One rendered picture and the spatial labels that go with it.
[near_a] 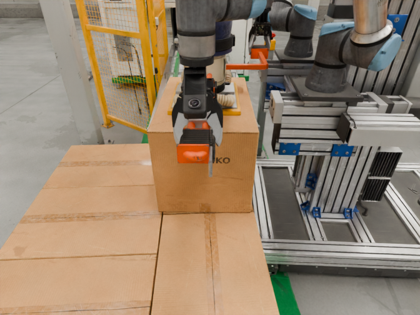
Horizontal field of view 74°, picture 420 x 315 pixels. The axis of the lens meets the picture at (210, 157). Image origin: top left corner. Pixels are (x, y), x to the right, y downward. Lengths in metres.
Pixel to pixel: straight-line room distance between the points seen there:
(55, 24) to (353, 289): 2.54
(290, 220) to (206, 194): 0.71
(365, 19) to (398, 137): 0.45
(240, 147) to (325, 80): 0.40
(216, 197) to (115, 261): 0.45
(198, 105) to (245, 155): 0.55
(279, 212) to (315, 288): 0.44
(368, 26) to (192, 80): 0.60
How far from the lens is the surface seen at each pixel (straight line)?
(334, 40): 1.12
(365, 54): 1.05
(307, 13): 1.59
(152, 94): 2.49
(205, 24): 0.57
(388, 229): 1.91
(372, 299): 1.84
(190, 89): 0.57
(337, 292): 1.78
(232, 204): 1.20
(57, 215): 1.39
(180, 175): 1.11
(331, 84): 1.15
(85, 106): 2.61
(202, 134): 0.67
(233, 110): 1.11
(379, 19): 1.01
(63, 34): 2.46
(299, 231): 1.69
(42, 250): 1.28
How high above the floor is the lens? 1.43
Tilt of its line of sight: 34 degrees down
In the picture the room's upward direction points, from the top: straight up
